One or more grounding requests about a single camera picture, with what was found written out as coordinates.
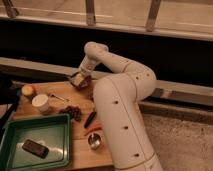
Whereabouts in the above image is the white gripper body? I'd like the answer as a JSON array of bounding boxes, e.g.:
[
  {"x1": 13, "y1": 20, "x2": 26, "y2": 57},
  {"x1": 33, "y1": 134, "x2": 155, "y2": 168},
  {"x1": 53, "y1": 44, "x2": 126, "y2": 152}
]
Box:
[{"x1": 79, "y1": 59, "x2": 95, "y2": 76}]

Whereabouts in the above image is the yellow sponge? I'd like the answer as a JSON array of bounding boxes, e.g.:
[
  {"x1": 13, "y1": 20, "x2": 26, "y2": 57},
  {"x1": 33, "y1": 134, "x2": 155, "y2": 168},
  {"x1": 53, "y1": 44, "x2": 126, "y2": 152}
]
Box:
[{"x1": 74, "y1": 74, "x2": 84, "y2": 86}]

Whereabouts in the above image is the red yellow apple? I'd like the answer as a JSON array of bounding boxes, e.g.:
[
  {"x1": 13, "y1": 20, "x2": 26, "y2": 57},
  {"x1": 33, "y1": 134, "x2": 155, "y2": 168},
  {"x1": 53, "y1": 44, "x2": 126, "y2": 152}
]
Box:
[{"x1": 21, "y1": 85, "x2": 36, "y2": 97}]

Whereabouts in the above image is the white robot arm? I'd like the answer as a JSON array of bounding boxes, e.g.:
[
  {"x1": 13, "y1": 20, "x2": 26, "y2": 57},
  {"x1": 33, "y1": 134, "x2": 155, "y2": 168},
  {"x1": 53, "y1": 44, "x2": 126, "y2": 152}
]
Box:
[{"x1": 79, "y1": 42, "x2": 164, "y2": 171}]

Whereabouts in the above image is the small metal spoon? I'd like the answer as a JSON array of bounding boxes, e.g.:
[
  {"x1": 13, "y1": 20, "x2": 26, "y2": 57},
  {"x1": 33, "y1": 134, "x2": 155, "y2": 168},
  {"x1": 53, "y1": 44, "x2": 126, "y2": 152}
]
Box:
[{"x1": 47, "y1": 93, "x2": 69, "y2": 102}]

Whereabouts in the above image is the orange carrot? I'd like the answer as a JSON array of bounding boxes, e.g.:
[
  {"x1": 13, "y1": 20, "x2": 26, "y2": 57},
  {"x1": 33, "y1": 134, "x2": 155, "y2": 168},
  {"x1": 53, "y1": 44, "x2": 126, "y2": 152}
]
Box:
[{"x1": 84, "y1": 125, "x2": 102, "y2": 136}]

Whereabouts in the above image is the small metal cup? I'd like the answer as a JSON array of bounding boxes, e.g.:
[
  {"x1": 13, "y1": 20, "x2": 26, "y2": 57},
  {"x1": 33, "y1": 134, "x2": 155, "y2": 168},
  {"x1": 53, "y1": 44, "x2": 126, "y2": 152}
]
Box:
[{"x1": 88, "y1": 133, "x2": 102, "y2": 150}]

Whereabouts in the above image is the purple bowl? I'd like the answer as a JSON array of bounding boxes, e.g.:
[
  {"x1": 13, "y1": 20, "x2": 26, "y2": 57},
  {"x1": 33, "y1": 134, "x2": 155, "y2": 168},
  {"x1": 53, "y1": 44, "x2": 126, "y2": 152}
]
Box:
[{"x1": 68, "y1": 72, "x2": 91, "y2": 90}]

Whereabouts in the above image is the green plastic tray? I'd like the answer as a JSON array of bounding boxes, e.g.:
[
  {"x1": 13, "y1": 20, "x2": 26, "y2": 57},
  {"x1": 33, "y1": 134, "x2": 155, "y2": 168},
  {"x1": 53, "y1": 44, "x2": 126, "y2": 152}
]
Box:
[{"x1": 0, "y1": 114, "x2": 70, "y2": 171}]

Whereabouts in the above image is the bunch of dark grapes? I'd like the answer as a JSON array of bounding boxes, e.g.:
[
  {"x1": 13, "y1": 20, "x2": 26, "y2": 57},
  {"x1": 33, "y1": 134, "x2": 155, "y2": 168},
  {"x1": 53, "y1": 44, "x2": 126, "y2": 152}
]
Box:
[{"x1": 60, "y1": 106, "x2": 82, "y2": 122}]

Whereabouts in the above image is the wooden cutting board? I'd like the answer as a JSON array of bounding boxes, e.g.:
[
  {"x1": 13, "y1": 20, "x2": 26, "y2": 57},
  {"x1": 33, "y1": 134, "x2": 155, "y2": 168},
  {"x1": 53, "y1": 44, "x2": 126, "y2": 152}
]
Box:
[{"x1": 12, "y1": 79, "x2": 114, "y2": 171}]

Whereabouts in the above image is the black object at left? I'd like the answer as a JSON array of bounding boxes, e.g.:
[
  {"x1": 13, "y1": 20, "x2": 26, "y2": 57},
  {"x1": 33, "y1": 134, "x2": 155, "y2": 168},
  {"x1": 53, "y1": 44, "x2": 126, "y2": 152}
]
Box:
[{"x1": 0, "y1": 72, "x2": 21, "y2": 133}]

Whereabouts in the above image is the white cup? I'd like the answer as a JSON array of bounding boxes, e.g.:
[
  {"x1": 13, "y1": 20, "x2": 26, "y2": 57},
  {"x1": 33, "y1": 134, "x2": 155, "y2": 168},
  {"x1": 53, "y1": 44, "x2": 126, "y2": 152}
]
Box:
[{"x1": 32, "y1": 94, "x2": 50, "y2": 113}]

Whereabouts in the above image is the dark brown rectangular block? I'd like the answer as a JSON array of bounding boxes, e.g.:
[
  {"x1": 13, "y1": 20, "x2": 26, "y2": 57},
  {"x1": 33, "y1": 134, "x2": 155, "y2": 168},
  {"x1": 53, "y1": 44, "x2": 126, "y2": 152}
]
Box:
[{"x1": 22, "y1": 139, "x2": 49, "y2": 159}]

